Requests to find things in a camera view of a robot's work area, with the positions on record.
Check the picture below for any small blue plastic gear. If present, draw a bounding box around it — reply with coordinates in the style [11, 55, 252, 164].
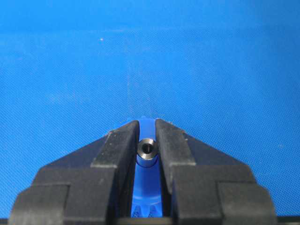
[116, 115, 170, 218]

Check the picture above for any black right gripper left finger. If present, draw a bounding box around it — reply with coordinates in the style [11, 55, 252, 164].
[8, 120, 139, 225]

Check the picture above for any blue work mat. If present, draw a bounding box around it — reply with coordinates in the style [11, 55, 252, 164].
[0, 0, 300, 218]

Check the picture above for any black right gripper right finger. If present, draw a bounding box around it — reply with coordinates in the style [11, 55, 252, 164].
[155, 119, 277, 225]

